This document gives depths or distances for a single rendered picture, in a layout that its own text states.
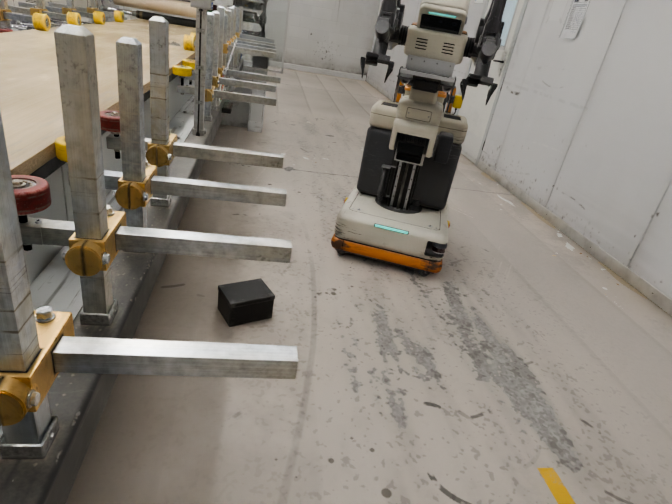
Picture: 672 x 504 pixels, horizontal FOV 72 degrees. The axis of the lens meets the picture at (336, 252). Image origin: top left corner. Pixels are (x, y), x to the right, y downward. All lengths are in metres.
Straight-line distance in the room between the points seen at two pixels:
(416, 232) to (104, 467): 1.74
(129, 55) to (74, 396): 0.56
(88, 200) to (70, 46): 0.20
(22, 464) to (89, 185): 0.35
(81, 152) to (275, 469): 1.08
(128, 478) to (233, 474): 0.28
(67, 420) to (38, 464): 0.06
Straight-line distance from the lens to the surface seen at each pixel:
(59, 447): 0.67
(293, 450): 1.55
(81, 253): 0.75
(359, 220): 2.50
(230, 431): 1.59
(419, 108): 2.39
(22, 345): 0.57
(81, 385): 0.74
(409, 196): 2.72
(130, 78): 0.94
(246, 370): 0.59
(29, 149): 1.02
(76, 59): 0.69
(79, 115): 0.71
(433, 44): 2.36
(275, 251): 0.78
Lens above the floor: 1.20
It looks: 27 degrees down
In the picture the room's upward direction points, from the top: 10 degrees clockwise
